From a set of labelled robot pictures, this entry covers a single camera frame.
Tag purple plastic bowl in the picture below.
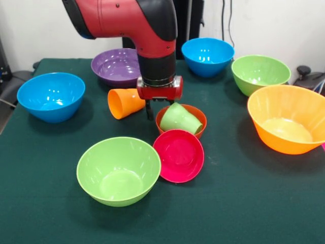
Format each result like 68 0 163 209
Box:
90 48 142 88

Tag blue plastic bowl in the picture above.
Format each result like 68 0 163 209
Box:
16 72 86 124
181 37 235 78

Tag red-orange plastic bowl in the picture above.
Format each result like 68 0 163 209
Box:
155 104 208 140

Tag pink plastic bowl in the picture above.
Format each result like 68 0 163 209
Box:
152 129 205 184

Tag dark grey chair base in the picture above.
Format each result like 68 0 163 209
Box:
0 70 34 107
293 65 325 96

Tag green plastic bowl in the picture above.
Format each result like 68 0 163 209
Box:
231 54 291 97
76 137 162 207

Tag dark green table cloth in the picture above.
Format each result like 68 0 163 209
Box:
0 58 325 244

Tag black wall cable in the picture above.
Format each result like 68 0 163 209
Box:
228 0 236 49
221 0 227 41

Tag green plastic cup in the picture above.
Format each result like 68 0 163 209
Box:
159 102 203 135

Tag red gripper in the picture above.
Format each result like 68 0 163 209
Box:
136 75 184 121

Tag orange plastic cup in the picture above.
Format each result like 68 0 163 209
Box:
107 88 147 120

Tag large orange plastic bowl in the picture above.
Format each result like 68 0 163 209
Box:
247 84 325 155

